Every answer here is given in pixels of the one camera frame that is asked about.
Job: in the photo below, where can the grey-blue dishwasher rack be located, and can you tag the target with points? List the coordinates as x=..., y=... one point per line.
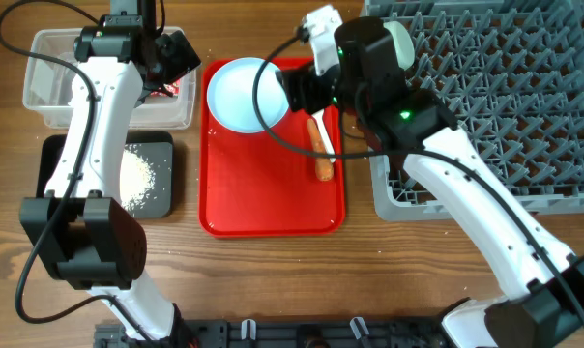
x=512, y=72

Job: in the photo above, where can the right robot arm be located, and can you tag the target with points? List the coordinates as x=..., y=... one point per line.
x=355, y=68

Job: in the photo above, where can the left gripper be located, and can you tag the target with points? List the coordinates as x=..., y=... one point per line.
x=183, y=58

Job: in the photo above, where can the green bowl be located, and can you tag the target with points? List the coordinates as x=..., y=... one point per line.
x=403, y=44

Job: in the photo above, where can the red snack wrapper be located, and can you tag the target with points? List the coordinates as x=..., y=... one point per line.
x=168, y=90

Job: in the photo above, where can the white plastic spoon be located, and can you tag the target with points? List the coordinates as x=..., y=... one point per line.
x=321, y=142

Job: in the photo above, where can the black tray bin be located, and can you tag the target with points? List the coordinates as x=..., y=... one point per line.
x=156, y=147

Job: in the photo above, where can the clear plastic bin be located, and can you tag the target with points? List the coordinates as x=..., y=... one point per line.
x=48, y=91

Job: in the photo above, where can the light blue plate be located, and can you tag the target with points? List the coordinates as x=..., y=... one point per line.
x=229, y=95

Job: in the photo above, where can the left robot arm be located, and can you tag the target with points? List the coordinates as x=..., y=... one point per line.
x=78, y=227

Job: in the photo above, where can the red plastic tray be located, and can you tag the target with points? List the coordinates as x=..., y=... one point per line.
x=249, y=186

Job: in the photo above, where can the white rice pile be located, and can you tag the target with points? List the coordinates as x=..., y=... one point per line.
x=136, y=181

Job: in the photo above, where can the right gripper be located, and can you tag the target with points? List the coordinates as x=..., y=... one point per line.
x=298, y=90

